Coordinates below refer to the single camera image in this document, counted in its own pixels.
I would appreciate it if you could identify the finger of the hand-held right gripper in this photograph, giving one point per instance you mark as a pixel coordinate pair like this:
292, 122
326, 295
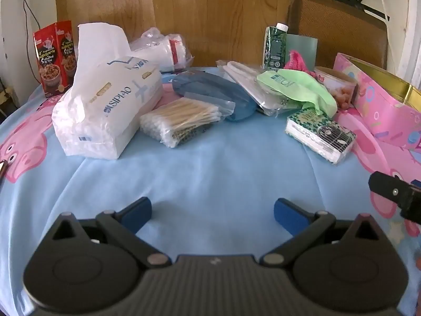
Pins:
391, 191

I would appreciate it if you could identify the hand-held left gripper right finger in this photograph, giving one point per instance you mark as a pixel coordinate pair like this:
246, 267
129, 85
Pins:
287, 215

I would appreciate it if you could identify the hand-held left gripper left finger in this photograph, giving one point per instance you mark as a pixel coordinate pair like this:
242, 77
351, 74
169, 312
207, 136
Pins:
136, 212

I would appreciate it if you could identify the pink tin box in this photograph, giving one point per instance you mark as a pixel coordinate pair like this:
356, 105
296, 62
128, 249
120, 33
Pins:
378, 112

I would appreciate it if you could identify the small green printed tissue pack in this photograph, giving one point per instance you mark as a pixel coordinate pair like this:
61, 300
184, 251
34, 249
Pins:
315, 131

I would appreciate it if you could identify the light green packet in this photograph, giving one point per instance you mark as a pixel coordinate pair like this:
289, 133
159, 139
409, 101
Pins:
302, 87

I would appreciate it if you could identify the blue plastic pouch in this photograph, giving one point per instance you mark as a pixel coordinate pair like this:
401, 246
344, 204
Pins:
204, 84

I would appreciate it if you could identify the pink knitted cloth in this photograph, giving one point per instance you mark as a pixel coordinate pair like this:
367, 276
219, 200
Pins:
296, 61

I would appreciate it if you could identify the bag of cotton swabs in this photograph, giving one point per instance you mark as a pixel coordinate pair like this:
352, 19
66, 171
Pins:
184, 115

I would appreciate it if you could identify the white nut can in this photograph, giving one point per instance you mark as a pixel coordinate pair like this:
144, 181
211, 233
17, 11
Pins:
342, 92

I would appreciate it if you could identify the large white tissue pack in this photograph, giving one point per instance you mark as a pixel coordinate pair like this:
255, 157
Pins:
98, 105

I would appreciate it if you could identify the bagged white paper cups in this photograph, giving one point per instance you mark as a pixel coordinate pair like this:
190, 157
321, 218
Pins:
161, 51

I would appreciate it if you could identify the teal plastic cup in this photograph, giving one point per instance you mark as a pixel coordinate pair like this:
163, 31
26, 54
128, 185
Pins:
304, 46

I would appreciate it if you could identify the green drink carton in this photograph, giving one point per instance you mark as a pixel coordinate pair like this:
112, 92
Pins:
274, 46

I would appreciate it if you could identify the red snack box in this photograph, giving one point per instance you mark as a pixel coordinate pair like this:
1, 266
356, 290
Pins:
46, 59
69, 49

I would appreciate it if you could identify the black tape cross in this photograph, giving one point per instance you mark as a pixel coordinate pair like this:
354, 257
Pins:
360, 1

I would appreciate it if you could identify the wooden board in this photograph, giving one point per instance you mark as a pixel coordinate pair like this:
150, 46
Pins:
213, 13

